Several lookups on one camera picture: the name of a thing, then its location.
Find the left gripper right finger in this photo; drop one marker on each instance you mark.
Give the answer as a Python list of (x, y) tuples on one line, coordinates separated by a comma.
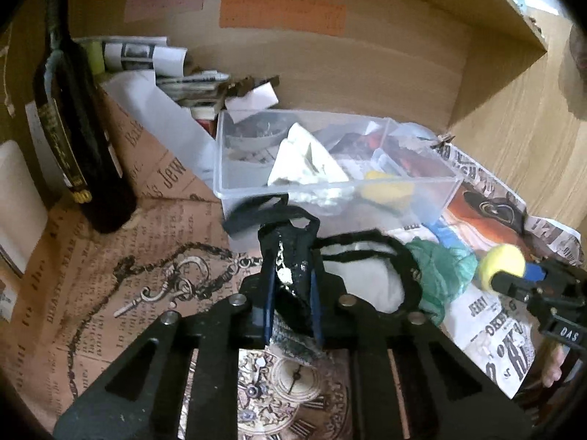
[(407, 379)]

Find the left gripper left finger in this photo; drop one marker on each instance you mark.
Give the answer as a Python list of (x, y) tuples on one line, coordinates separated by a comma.
[(178, 362)]

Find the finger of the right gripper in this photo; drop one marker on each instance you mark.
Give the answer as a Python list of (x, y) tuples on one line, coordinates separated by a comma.
[(534, 272), (517, 288)]

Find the yellow soft ball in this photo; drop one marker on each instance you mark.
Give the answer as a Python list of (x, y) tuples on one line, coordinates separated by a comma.
[(503, 257), (385, 190)]

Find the green knitted cloth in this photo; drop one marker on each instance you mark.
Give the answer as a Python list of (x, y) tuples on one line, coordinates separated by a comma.
[(445, 275)]

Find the white cloth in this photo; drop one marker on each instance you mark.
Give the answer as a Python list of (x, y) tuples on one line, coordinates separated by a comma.
[(374, 279)]

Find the clear plastic storage box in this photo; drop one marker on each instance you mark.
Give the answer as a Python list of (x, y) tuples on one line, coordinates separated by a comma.
[(321, 164)]

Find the person's right hand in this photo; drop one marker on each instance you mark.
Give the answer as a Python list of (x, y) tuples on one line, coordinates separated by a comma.
[(552, 369)]

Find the beige cylindrical container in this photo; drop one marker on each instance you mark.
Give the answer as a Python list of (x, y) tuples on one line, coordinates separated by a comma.
[(23, 214)]

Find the dark wine bottle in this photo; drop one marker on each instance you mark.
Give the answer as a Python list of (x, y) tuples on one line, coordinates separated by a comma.
[(73, 122)]

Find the small grey bowl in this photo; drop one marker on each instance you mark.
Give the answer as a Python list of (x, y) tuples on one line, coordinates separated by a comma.
[(254, 134)]

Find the stack of papers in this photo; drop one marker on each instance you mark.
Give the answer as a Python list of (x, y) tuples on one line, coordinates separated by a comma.
[(200, 92)]

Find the white folded card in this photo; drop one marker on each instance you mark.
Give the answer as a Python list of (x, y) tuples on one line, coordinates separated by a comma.
[(258, 99)]

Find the orange sticky note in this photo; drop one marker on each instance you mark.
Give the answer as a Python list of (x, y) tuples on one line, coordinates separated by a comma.
[(311, 16)]

